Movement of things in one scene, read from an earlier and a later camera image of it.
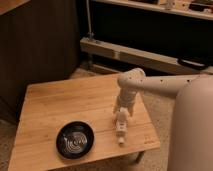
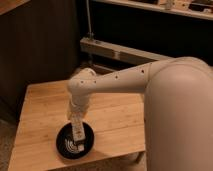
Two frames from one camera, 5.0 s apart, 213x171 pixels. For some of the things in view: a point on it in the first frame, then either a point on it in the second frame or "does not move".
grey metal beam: (137, 55) does not move
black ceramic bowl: (75, 139) does not move
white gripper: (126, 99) -> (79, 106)
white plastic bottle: (122, 121) -> (78, 130)
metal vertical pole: (90, 35) does not move
